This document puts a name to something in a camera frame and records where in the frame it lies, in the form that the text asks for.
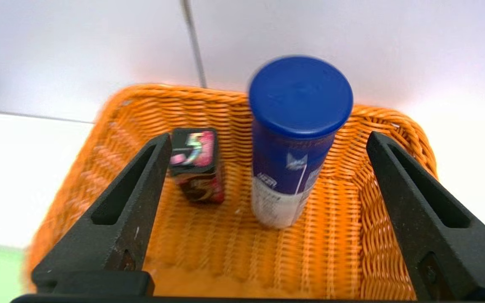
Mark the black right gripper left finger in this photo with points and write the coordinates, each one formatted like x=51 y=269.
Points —
x=107 y=240

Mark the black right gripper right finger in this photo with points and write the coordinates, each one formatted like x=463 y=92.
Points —
x=444 y=240

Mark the black gum box with pink print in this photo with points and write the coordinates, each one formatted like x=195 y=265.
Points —
x=198 y=168

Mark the white bottle with blue cap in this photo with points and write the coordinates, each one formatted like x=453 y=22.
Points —
x=299 y=97

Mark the orange wicker basket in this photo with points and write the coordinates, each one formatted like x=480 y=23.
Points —
x=225 y=252

